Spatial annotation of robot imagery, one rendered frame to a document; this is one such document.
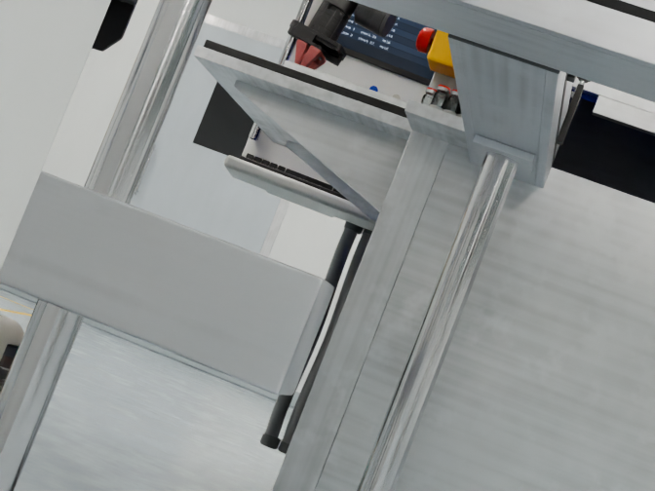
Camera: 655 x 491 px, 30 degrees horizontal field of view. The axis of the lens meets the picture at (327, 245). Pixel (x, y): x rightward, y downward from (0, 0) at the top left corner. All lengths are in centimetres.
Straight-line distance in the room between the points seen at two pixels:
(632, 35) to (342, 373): 95
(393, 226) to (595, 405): 42
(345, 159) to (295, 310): 96
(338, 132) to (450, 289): 49
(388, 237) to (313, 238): 571
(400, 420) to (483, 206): 33
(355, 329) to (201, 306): 80
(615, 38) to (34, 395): 66
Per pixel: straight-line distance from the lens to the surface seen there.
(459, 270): 174
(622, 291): 197
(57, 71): 67
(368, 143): 211
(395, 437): 174
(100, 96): 822
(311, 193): 281
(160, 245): 121
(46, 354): 126
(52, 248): 124
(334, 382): 197
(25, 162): 67
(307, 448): 198
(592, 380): 195
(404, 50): 311
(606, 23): 119
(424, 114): 187
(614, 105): 202
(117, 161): 125
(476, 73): 143
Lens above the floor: 50
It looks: 4 degrees up
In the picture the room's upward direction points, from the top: 21 degrees clockwise
